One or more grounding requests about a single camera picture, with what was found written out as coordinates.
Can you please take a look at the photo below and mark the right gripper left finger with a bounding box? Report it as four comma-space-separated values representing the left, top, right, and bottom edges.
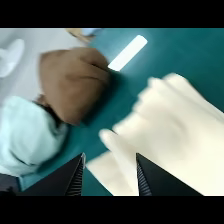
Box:
14, 152, 87, 197

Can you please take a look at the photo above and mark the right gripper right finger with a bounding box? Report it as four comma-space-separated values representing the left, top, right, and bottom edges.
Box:
135, 152, 203, 197

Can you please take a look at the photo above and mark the cream white shirt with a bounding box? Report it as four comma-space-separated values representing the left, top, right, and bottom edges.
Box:
85, 72, 224, 197

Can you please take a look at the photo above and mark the pale mint garment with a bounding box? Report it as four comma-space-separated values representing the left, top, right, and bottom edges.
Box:
0, 95, 69, 178

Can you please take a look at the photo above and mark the brown garment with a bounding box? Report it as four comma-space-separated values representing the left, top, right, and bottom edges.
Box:
33, 46, 112, 127

